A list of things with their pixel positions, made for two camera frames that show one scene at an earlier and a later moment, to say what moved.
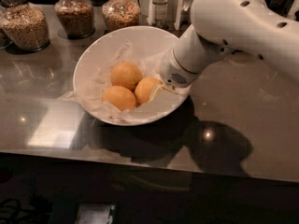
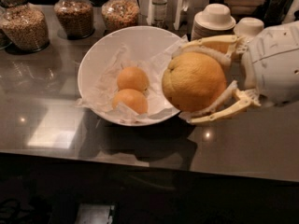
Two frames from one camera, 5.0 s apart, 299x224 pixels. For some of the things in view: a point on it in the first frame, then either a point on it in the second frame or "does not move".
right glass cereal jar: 120,10 does not move
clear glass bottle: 160,7 does not move
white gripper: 173,71 -> 271,66
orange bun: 145,89 -> 192,81
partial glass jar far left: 5,39 does not move
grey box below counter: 95,214 does not move
